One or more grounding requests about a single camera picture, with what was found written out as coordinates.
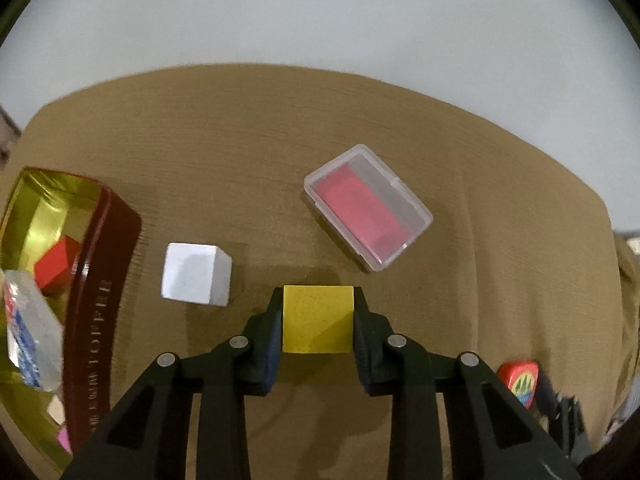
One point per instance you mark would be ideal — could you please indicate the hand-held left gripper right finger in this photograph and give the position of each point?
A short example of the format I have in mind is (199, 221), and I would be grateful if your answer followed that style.
(362, 350)

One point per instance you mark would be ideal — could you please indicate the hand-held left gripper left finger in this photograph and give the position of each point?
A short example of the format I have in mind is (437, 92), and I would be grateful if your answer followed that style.
(272, 345)

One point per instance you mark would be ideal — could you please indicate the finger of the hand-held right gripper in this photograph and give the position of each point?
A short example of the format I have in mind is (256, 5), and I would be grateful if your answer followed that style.
(562, 425)

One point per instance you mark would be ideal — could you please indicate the yellow cube block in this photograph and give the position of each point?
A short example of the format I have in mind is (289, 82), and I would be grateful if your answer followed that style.
(315, 317)

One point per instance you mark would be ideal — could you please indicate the orange block with yellow print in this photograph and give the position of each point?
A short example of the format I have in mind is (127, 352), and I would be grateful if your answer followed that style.
(520, 380)

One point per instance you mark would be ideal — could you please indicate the dark red tin box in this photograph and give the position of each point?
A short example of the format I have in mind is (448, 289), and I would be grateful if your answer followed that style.
(100, 310)

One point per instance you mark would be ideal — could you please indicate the pink block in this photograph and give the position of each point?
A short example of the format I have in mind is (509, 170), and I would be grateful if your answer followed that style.
(64, 440)

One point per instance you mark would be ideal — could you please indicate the white block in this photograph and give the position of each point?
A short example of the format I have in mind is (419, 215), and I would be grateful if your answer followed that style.
(195, 272)

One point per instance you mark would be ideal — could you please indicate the red pad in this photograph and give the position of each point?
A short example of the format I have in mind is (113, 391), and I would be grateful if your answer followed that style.
(360, 210)

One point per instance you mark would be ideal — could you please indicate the beige cloth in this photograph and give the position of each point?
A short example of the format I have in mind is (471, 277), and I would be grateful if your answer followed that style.
(630, 300)

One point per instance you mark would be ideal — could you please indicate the clear plastic case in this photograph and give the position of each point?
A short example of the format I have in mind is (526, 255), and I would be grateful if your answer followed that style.
(400, 195)

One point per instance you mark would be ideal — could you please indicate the beige block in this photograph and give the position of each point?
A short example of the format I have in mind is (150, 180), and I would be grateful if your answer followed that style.
(56, 407)

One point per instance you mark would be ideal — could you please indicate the red block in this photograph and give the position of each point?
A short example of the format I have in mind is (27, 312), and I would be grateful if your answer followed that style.
(57, 265)

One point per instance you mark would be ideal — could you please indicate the clear packet with blue print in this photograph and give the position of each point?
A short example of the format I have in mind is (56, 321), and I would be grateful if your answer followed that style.
(30, 330)

